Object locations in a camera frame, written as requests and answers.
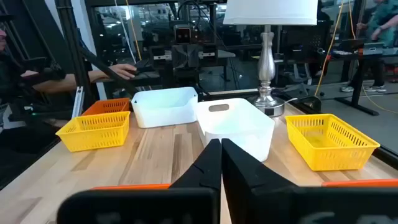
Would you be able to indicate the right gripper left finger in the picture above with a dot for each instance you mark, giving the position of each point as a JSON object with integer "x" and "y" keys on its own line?
{"x": 192, "y": 205}

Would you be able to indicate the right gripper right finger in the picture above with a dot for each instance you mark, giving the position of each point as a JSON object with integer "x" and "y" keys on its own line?
{"x": 264, "y": 205}

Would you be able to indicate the white plastic bin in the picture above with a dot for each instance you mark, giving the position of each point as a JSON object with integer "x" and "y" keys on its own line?
{"x": 242, "y": 137}
{"x": 164, "y": 115}

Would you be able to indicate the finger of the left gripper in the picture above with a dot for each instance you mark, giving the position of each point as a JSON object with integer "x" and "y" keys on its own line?
{"x": 192, "y": 57}
{"x": 178, "y": 57}

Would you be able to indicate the orange mesh plastic basket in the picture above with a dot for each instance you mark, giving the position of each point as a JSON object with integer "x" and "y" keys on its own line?
{"x": 105, "y": 107}
{"x": 130, "y": 187}

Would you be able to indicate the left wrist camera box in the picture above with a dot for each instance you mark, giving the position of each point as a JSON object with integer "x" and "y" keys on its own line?
{"x": 183, "y": 34}

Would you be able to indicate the black standing desk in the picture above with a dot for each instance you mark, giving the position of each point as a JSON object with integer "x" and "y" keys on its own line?
{"x": 357, "y": 87}

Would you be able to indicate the black arched clamp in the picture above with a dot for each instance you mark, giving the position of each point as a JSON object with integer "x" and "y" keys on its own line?
{"x": 311, "y": 99}

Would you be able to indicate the yellow mesh plastic basket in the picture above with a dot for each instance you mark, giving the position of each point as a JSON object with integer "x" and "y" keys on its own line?
{"x": 93, "y": 137}
{"x": 342, "y": 158}

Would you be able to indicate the silver aluminium extrusion bar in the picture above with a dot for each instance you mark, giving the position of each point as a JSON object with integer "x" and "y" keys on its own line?
{"x": 77, "y": 102}

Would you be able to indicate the person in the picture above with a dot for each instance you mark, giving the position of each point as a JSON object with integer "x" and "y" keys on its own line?
{"x": 62, "y": 84}
{"x": 387, "y": 18}

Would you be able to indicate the person's hand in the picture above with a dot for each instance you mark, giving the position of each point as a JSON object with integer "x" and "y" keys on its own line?
{"x": 122, "y": 71}

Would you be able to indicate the silver table lamp white shade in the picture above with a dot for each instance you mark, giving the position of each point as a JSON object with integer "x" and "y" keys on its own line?
{"x": 267, "y": 68}

